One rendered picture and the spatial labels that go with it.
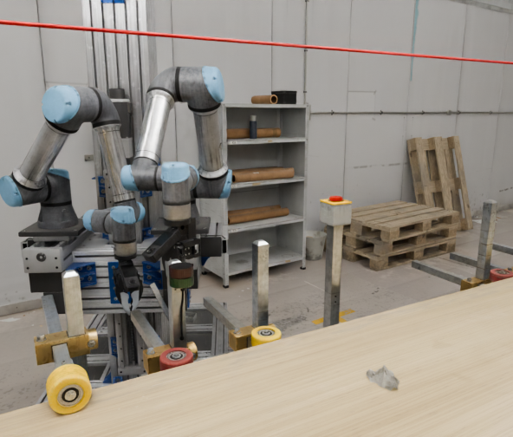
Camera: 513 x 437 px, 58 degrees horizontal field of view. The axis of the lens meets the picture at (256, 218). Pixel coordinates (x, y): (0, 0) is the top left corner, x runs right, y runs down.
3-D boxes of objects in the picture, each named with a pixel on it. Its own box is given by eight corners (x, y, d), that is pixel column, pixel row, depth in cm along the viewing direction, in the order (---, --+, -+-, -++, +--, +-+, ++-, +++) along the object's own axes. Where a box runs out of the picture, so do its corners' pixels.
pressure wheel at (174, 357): (157, 391, 115) (155, 349, 113) (187, 382, 119) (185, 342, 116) (167, 409, 108) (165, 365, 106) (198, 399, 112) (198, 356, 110)
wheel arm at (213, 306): (202, 307, 160) (202, 296, 159) (211, 305, 161) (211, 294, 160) (263, 367, 122) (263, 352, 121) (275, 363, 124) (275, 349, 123)
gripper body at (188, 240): (201, 258, 131) (200, 217, 129) (178, 265, 125) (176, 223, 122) (184, 253, 136) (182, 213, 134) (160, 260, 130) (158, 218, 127)
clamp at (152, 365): (143, 367, 122) (142, 349, 121) (191, 355, 128) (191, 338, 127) (149, 377, 117) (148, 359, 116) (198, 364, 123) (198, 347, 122)
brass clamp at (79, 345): (35, 355, 109) (33, 335, 108) (94, 342, 115) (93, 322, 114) (37, 367, 103) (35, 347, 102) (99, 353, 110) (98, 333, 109)
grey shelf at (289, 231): (201, 273, 433) (196, 104, 398) (278, 257, 481) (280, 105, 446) (224, 288, 396) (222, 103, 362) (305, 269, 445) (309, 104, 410)
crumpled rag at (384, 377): (360, 369, 106) (361, 360, 106) (389, 368, 107) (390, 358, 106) (374, 392, 97) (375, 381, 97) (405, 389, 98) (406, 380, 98)
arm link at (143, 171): (146, 59, 155) (114, 177, 129) (178, 58, 154) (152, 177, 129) (154, 85, 164) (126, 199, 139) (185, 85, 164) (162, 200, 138)
